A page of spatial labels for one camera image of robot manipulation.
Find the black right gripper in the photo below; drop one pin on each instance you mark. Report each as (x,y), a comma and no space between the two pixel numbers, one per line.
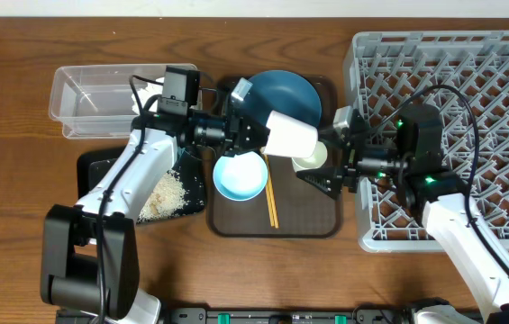
(349,166)

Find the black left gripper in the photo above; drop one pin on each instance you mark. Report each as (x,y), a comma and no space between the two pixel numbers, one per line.
(240,127)

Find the cream paper cup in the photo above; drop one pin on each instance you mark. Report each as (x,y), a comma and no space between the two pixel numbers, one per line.
(316,160)

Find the light blue bowl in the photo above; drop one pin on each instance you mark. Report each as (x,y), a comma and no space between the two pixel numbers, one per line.
(240,178)

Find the pink-lined paper cup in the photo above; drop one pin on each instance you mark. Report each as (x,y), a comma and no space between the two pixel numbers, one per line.
(289,137)

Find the dark blue plate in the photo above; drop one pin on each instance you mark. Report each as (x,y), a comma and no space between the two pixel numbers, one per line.
(284,92)

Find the rice grains pile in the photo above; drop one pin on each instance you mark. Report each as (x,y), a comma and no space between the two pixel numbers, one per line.
(166,200)

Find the white tissue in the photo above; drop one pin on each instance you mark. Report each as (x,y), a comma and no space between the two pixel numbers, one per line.
(145,92)

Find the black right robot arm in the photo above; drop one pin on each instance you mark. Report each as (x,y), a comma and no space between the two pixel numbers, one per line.
(438,199)

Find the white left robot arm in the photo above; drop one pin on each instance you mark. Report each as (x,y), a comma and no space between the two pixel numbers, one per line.
(89,251)

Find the clear plastic waste bin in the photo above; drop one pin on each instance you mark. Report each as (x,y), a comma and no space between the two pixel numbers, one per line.
(95,101)

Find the grey dishwasher rack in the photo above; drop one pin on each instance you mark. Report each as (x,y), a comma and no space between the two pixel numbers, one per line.
(469,73)

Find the brown serving tray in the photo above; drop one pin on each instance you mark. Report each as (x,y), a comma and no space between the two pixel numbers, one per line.
(303,212)

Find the wooden chopstick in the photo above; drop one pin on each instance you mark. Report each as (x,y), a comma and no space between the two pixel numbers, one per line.
(270,197)
(277,222)

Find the black plastic tray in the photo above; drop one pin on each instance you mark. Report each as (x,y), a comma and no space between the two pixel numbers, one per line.
(93,165)

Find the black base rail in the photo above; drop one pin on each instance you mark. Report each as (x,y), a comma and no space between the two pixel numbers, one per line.
(359,316)

